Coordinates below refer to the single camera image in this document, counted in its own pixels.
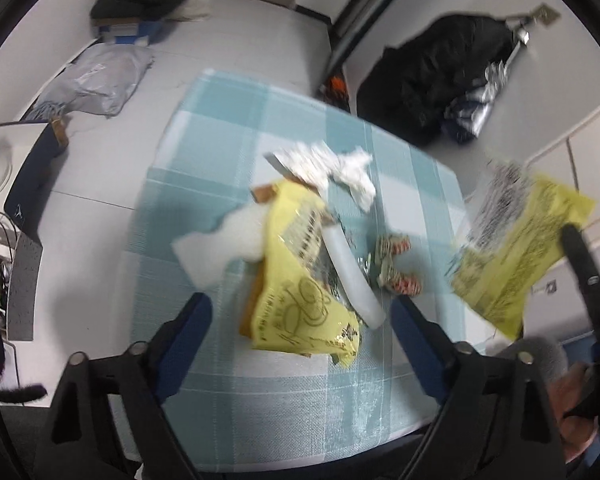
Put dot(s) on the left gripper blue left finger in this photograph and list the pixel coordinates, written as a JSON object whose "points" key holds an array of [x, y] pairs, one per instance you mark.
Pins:
{"points": [[177, 343]]}

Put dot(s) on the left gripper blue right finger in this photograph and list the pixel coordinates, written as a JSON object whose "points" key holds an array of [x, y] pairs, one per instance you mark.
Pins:
{"points": [[425, 345]]}

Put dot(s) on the yellow printed wrapper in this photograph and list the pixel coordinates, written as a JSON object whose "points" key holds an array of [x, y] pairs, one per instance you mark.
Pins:
{"points": [[514, 222]]}

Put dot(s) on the yellow snack bag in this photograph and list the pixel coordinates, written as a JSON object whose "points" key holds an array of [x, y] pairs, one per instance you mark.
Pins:
{"points": [[295, 311]]}

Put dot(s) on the brown foil wrapper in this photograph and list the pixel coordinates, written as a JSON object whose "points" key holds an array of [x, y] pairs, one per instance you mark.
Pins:
{"points": [[263, 194]]}

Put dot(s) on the white tissue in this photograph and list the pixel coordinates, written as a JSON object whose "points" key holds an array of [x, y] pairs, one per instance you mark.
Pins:
{"points": [[351, 170]]}

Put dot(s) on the white paper wad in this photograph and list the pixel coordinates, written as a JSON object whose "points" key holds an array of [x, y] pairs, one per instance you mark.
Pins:
{"points": [[313, 164]]}

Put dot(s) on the white plastic tube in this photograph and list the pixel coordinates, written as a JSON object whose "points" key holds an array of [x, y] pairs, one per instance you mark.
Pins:
{"points": [[355, 279]]}

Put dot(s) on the red patterned candy wrapper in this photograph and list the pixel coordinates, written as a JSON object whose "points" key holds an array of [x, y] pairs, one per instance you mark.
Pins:
{"points": [[400, 283]]}

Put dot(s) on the red checkered candy wrapper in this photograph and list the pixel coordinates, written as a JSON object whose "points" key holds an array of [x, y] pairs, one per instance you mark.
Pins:
{"points": [[388, 246]]}

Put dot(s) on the grey perforated panel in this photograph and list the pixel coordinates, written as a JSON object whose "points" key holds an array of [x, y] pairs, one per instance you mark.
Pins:
{"points": [[22, 289]]}

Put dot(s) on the teal plaid tablecloth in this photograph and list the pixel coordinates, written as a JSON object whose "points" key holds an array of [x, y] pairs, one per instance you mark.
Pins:
{"points": [[246, 181]]}

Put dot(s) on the silver folded umbrella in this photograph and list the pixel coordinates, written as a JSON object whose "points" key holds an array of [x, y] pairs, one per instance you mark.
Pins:
{"points": [[466, 116]]}

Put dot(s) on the black hanging coat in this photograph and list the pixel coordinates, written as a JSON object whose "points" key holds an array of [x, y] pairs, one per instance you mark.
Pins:
{"points": [[411, 86]]}

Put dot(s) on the grey plastic mailer bag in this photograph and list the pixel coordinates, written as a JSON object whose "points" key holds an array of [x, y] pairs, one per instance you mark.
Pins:
{"points": [[99, 82]]}

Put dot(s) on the blue cardboard box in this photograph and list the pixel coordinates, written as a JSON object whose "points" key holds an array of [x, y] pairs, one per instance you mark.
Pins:
{"points": [[127, 31]]}

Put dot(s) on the cream tote bag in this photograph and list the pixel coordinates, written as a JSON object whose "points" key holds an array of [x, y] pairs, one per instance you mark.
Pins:
{"points": [[191, 10]]}

